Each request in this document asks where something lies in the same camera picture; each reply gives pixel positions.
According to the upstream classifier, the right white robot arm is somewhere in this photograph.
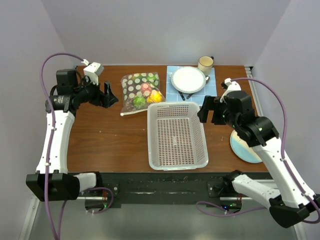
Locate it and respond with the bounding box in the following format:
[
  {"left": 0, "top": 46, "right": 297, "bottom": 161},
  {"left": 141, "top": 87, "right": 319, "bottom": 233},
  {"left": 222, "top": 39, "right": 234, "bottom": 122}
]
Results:
[{"left": 197, "top": 90, "right": 320, "bottom": 228}]

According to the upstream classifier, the purple cable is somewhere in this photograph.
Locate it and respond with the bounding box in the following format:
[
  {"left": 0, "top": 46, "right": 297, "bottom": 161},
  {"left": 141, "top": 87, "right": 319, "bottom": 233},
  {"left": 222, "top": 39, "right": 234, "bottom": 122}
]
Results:
[
  {"left": 195, "top": 77, "right": 320, "bottom": 224},
  {"left": 40, "top": 52, "right": 115, "bottom": 240}
]

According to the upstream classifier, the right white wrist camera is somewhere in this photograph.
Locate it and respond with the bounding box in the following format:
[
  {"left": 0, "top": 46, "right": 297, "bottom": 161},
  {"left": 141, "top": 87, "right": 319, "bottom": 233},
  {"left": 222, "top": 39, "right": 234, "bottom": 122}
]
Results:
[{"left": 221, "top": 78, "right": 242, "bottom": 97}]

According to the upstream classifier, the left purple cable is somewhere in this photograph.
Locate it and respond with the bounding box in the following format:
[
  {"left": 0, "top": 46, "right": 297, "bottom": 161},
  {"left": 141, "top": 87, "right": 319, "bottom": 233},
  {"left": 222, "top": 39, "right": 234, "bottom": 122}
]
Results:
[{"left": 40, "top": 52, "right": 115, "bottom": 240}]

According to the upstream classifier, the white plastic perforated basket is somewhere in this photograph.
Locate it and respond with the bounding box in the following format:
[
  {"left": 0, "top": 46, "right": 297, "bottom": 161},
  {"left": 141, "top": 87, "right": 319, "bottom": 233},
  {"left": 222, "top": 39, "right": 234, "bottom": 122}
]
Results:
[{"left": 147, "top": 101, "right": 209, "bottom": 171}]

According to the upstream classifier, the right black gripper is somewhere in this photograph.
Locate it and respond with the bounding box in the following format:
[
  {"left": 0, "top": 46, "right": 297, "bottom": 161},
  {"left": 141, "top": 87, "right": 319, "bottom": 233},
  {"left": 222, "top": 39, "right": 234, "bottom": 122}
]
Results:
[{"left": 197, "top": 95, "right": 239, "bottom": 129}]

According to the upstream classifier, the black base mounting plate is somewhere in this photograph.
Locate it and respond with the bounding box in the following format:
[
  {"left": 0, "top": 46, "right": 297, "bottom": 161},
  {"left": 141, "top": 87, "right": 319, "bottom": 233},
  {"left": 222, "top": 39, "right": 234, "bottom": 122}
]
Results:
[{"left": 100, "top": 172, "right": 238, "bottom": 208}]

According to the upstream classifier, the green fake apple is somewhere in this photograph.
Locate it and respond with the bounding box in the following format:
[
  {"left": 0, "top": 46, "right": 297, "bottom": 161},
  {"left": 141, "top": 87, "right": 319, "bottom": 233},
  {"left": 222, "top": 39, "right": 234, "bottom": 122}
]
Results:
[{"left": 133, "top": 96, "right": 147, "bottom": 109}]

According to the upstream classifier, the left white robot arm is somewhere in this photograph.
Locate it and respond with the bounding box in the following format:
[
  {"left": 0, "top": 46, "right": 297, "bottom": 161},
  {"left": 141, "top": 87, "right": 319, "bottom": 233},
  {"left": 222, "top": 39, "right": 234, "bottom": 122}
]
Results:
[{"left": 26, "top": 64, "right": 118, "bottom": 202}]

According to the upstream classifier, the white round plate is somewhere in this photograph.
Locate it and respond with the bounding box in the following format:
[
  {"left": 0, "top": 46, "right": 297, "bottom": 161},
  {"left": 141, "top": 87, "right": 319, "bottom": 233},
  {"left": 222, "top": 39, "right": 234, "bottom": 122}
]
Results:
[{"left": 170, "top": 66, "right": 206, "bottom": 94}]

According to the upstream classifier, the cream mug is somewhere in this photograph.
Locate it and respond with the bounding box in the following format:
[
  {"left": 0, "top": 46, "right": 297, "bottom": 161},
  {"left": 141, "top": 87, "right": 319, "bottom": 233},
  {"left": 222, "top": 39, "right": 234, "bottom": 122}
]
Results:
[{"left": 197, "top": 56, "right": 214, "bottom": 76}]

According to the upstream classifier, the metal spoon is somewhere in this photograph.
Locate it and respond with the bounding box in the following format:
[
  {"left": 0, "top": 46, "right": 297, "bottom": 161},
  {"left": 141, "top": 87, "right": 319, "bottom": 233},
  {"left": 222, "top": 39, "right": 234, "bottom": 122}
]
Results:
[{"left": 205, "top": 75, "right": 210, "bottom": 83}]

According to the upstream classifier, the pink fake peach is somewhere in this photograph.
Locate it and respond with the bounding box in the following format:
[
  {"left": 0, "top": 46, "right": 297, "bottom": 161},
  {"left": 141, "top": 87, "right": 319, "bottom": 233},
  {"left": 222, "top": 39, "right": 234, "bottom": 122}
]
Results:
[{"left": 140, "top": 82, "right": 152, "bottom": 94}]

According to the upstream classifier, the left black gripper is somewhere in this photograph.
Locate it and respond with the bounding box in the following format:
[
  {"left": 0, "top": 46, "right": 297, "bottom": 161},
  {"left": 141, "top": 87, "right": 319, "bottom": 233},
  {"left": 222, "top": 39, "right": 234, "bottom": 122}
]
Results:
[{"left": 74, "top": 75, "right": 119, "bottom": 108}]

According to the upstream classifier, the blue beige plate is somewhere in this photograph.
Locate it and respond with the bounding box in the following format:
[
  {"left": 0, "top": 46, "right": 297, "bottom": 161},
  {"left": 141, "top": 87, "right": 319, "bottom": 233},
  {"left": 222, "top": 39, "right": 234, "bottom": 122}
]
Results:
[{"left": 229, "top": 130, "right": 262, "bottom": 164}]

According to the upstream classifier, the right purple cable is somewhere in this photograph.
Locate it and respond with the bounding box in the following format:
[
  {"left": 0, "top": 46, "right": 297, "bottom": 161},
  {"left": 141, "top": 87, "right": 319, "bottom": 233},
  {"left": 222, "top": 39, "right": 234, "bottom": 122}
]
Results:
[{"left": 195, "top": 77, "right": 320, "bottom": 224}]

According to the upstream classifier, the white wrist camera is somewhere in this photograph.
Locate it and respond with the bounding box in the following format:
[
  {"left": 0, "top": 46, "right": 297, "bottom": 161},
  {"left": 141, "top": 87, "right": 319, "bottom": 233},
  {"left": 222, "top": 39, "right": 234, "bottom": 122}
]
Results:
[
  {"left": 83, "top": 62, "right": 104, "bottom": 85},
  {"left": 221, "top": 78, "right": 242, "bottom": 97}
]

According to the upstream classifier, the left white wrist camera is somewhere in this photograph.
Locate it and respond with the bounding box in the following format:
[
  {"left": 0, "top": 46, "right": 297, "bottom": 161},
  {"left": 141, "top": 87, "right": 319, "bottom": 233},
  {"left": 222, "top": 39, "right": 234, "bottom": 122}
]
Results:
[{"left": 83, "top": 62, "right": 104, "bottom": 85}]

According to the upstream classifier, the black handled fork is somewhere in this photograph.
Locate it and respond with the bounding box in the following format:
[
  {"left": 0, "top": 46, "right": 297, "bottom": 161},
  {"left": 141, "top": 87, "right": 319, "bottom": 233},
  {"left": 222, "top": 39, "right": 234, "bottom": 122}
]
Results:
[{"left": 178, "top": 91, "right": 186, "bottom": 101}]

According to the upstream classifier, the polka dot zip bag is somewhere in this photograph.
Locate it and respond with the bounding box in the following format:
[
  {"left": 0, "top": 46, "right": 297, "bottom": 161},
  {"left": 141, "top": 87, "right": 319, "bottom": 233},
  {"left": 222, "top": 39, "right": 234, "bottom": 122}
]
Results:
[{"left": 120, "top": 72, "right": 166, "bottom": 117}]

